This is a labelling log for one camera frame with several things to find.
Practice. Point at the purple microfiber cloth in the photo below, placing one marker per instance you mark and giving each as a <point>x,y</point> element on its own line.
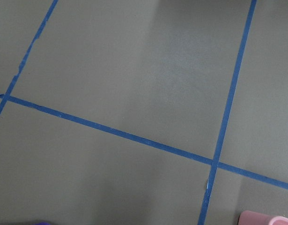
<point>42,223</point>

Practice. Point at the pink plastic bin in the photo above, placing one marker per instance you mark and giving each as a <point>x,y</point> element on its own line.
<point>253,218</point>

